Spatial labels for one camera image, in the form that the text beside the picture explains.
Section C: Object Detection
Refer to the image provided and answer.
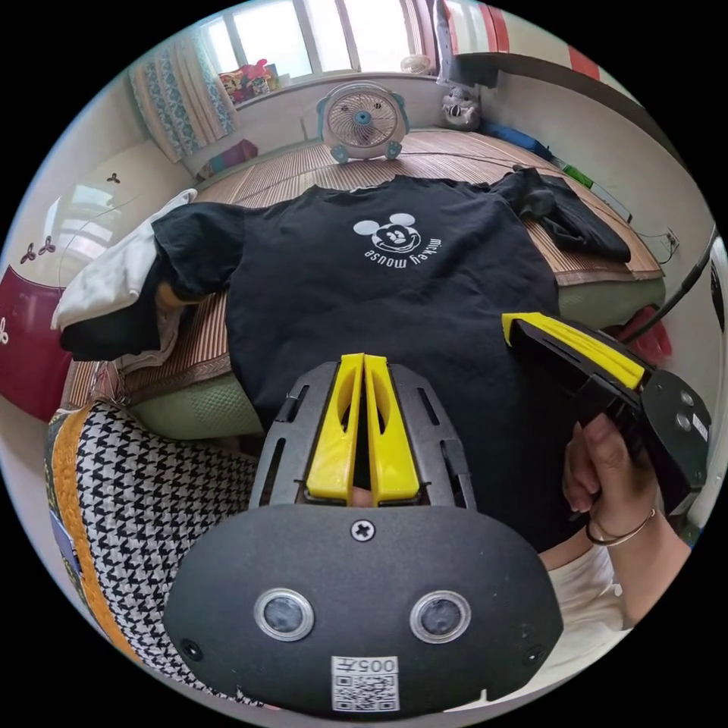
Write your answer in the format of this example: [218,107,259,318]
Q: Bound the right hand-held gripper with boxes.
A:
[501,312,713,517]

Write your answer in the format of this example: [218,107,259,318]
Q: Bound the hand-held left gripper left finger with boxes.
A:
[305,353,365,506]

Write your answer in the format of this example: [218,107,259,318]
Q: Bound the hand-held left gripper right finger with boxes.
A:
[363,353,423,507]

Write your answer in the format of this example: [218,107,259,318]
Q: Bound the person's right forearm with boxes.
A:
[586,509,692,631]

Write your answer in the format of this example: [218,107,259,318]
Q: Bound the black printed short sleeve shirt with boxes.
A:
[152,168,576,554]

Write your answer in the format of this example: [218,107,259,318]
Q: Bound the person's right hand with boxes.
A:
[561,412,656,541]

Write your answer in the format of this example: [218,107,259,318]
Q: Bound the black folded garment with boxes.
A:
[533,174,633,264]

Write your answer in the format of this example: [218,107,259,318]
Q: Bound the houndstooth cushion with orange trim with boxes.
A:
[44,400,275,708]

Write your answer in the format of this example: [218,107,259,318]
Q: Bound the person's body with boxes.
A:
[537,540,633,692]

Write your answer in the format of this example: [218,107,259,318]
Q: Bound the grey plush toy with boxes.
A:
[442,85,482,130]

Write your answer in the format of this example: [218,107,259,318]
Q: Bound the pile of clothes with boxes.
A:
[52,189,231,365]

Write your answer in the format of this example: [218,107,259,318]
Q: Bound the bed with woven mat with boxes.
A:
[67,127,667,440]

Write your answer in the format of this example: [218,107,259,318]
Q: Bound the blue and white table fan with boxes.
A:
[314,79,408,166]

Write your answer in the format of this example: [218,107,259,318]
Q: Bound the white and maroon cupboard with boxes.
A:
[0,139,197,423]

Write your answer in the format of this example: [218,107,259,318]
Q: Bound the colourful toys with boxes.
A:
[218,58,281,105]

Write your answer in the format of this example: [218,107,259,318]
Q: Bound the blue patterned curtain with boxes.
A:
[129,38,237,164]

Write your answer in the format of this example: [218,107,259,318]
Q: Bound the window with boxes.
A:
[202,0,446,86]

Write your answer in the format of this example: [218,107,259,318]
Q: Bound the black cable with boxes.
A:
[620,226,719,342]

